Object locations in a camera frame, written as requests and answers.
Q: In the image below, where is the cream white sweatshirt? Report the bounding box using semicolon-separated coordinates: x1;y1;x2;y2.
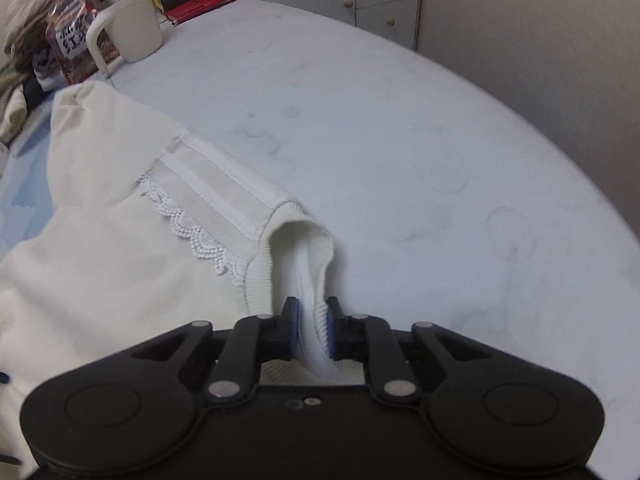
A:
1;81;363;479

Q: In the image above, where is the pile of clothes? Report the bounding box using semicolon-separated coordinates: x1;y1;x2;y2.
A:
0;0;132;146

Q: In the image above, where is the red flat case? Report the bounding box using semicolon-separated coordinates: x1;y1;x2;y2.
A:
165;0;236;26

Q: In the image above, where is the red snack bag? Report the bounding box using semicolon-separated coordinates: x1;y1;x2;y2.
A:
46;0;101;84

